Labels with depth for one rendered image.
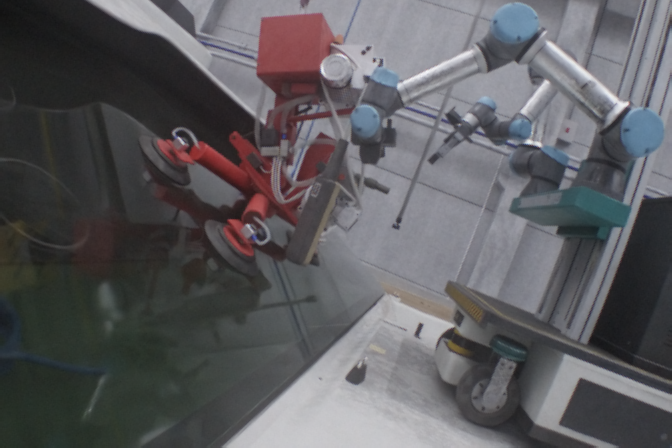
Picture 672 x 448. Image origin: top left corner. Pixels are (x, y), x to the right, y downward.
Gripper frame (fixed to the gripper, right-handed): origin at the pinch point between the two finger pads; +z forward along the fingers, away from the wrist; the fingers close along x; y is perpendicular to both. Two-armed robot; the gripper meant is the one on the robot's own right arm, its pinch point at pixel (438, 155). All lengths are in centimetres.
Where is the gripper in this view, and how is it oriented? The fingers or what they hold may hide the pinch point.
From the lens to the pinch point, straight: 180.7
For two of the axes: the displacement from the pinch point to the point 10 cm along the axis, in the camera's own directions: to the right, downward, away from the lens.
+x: -0.5, 1.3, 9.9
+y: 7.0, 7.1, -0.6
